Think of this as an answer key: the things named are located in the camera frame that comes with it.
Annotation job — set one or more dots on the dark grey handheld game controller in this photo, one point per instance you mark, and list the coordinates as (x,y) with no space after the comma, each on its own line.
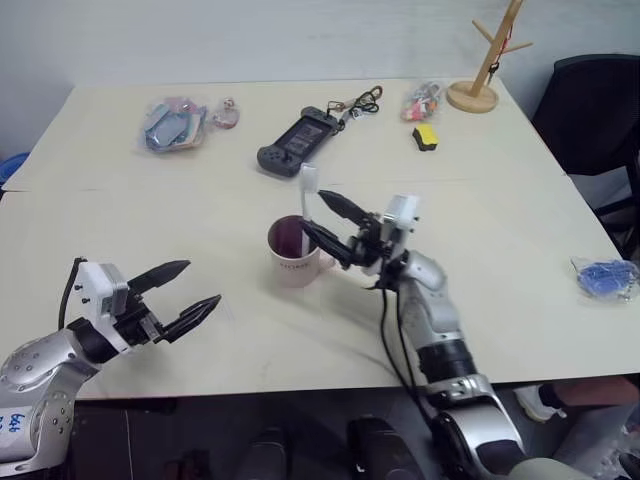
(295,142)

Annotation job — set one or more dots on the white toothbrush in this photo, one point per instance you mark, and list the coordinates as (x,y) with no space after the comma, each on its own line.
(309,192)

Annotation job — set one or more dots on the cream mug with dark inside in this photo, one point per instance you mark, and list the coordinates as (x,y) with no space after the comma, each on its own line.
(295,270)

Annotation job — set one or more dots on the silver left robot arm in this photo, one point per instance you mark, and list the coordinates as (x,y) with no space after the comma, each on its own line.
(35,380)

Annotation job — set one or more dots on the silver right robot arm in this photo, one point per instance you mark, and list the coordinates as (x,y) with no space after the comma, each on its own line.
(435,305)

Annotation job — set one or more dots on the plastic bag of pastel cards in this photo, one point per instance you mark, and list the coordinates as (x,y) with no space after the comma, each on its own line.
(172,127)

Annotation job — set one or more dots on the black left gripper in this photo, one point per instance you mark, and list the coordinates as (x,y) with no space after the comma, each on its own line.
(135,322)

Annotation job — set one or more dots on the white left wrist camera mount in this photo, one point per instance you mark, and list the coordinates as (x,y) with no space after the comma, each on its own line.
(95,290)

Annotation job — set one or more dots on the plastic bag of colourful trinkets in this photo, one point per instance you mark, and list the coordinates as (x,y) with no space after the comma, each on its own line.
(422,100)

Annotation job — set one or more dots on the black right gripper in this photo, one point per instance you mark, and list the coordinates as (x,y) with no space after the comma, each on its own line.
(370,247)

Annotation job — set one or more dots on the white shoe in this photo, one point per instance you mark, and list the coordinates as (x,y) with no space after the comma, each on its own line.
(535,402)

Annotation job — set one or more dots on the plastic bag of blue parts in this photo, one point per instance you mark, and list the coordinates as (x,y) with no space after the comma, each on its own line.
(605,277)

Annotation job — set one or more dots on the blue plastic tub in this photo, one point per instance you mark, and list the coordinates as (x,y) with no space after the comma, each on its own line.
(11,167)

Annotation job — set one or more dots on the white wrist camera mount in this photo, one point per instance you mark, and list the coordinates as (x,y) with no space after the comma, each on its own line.
(400,212)
(95,290)

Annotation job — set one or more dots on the black office chair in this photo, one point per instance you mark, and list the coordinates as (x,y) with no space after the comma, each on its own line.
(590,115)

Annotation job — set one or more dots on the person's leg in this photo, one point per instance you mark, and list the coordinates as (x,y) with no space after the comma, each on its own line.
(600,392)

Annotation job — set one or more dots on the wooden mug tree stand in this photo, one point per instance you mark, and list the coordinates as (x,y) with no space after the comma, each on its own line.
(472,95)

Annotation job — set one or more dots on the yellow and black eraser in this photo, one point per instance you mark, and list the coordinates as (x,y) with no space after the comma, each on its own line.
(426,137)

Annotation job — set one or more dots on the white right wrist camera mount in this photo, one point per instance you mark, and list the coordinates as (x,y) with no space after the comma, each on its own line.
(400,212)

